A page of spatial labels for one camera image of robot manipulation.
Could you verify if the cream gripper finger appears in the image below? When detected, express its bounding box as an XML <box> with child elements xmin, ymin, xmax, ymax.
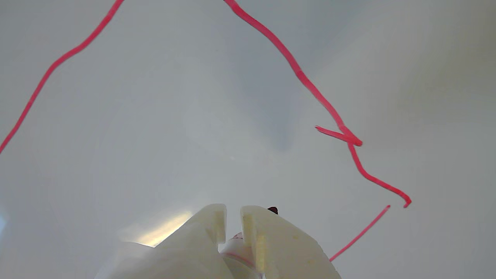
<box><xmin>240</xmin><ymin>205</ymin><xmax>342</xmax><ymax>279</ymax></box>
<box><xmin>116</xmin><ymin>204</ymin><xmax>235</xmax><ymax>279</ymax></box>

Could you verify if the white red whiteboard marker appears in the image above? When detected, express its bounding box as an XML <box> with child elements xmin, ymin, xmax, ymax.
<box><xmin>219</xmin><ymin>207</ymin><xmax>279</xmax><ymax>279</ymax></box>

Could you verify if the large whiteboard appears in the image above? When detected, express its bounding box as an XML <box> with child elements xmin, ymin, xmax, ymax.
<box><xmin>0</xmin><ymin>0</ymin><xmax>496</xmax><ymax>279</ymax></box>

